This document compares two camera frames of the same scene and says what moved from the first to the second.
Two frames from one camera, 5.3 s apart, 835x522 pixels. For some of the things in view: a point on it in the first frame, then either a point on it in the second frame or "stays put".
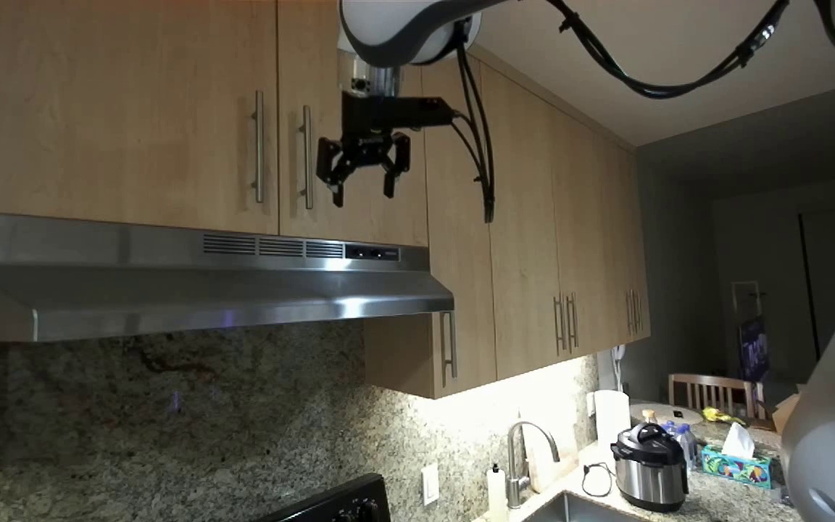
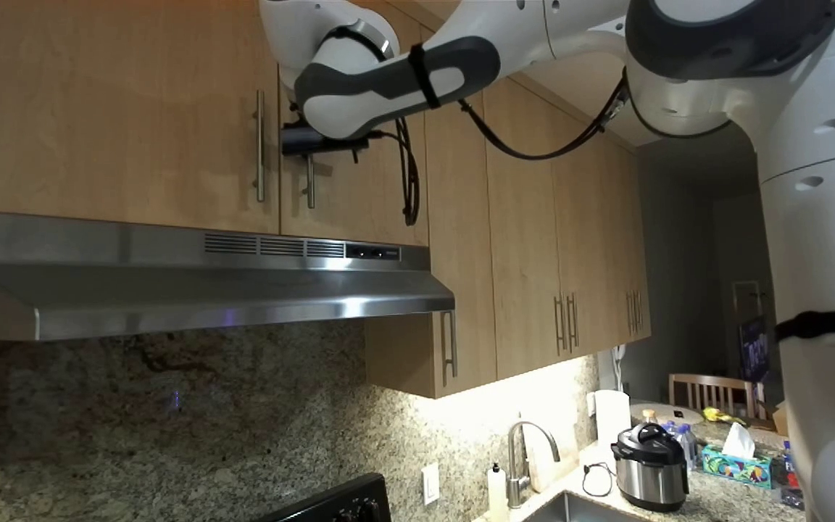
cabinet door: (159, 113) stays put
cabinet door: (317, 65) stays put
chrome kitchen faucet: (520, 484) stays put
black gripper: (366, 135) to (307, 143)
